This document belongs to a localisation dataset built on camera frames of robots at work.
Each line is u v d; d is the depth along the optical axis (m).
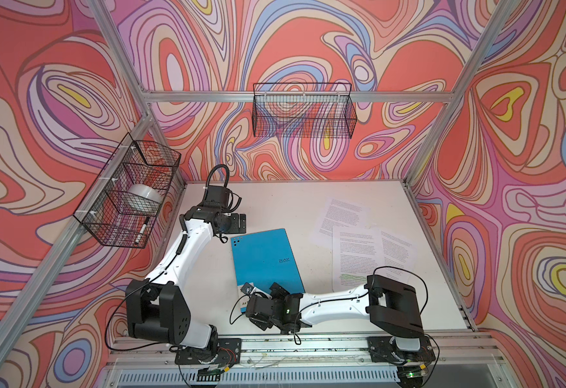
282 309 0.60
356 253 0.96
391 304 0.49
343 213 1.08
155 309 0.42
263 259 0.94
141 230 0.72
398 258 0.94
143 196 0.72
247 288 0.69
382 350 0.74
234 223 0.76
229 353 0.72
